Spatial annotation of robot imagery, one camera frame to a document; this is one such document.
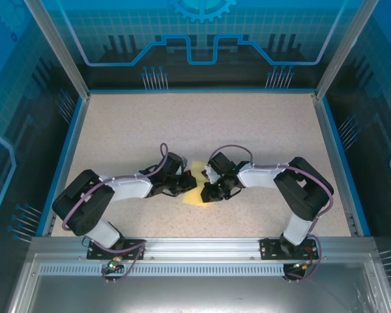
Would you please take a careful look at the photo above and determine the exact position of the slotted grey cable duct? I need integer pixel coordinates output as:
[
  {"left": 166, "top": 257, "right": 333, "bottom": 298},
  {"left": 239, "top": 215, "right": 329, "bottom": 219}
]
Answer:
[{"left": 38, "top": 264, "right": 289, "bottom": 277}]

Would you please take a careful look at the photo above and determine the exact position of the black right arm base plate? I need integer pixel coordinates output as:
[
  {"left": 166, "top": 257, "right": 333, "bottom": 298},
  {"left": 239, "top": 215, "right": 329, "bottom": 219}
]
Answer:
[{"left": 259, "top": 237, "right": 317, "bottom": 261}]

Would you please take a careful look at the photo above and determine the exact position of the aluminium side rail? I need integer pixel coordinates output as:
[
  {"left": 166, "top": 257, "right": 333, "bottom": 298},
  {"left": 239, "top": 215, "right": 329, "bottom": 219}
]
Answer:
[{"left": 311, "top": 93, "right": 361, "bottom": 237}]

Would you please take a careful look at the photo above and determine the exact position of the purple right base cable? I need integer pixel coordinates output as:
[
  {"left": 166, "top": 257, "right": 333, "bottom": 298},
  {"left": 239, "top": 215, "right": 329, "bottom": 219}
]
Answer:
[{"left": 285, "top": 233, "right": 323, "bottom": 282}]

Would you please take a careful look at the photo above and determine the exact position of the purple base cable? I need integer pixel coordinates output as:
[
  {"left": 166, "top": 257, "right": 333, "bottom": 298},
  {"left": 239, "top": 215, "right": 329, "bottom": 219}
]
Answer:
[
  {"left": 285, "top": 233, "right": 323, "bottom": 282},
  {"left": 81, "top": 236, "right": 147, "bottom": 284}
]

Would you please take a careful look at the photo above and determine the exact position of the yellow cloth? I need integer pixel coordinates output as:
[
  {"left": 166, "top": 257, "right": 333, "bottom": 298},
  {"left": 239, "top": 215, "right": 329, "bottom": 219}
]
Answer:
[{"left": 183, "top": 159, "right": 211, "bottom": 207}]

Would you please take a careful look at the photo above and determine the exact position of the steel tray panel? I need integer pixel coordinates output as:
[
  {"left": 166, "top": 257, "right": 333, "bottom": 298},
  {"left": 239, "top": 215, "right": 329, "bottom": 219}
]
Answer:
[{"left": 6, "top": 254, "right": 391, "bottom": 313}]

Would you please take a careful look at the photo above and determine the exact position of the aluminium frame post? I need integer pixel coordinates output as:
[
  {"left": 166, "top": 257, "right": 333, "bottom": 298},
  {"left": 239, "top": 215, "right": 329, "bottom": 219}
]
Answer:
[
  {"left": 314, "top": 0, "right": 379, "bottom": 100},
  {"left": 24, "top": 0, "right": 91, "bottom": 100}
]

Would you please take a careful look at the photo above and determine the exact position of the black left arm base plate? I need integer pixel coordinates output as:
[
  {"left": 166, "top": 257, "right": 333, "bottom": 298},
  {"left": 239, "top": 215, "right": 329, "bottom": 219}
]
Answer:
[{"left": 86, "top": 239, "right": 147, "bottom": 261}]

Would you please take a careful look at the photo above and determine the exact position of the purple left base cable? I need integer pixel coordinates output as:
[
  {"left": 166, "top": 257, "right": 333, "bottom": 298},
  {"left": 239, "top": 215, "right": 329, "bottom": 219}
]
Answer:
[{"left": 81, "top": 236, "right": 147, "bottom": 284}]

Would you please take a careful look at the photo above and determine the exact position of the aluminium mounting rail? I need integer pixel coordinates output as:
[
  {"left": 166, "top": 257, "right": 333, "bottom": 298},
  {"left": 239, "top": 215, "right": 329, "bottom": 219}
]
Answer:
[{"left": 29, "top": 236, "right": 377, "bottom": 261}]

